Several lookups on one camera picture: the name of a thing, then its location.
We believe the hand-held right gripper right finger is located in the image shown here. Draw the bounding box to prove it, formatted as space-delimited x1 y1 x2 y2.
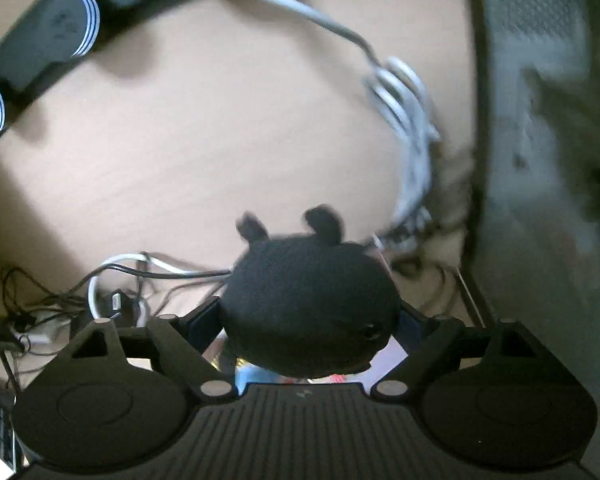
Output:
371 302 538 403

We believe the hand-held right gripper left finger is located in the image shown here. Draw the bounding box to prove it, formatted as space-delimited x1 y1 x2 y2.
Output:
70 297 238 403

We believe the black plush toy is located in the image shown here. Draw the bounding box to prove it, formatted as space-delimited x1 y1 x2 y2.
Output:
220 205 403 378

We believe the wooden desktop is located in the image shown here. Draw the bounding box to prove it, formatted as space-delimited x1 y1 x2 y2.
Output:
0 240 481 391

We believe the black computer case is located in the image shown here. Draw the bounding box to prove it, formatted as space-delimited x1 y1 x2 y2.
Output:
460 0 600 461

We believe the white cable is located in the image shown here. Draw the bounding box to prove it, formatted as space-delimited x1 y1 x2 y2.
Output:
87 252 231 323

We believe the tangle of black cables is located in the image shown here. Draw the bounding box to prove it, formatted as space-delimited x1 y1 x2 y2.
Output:
0 265 231 391

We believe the bundled grey cable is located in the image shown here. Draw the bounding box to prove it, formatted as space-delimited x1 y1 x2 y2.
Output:
195 0 442 243

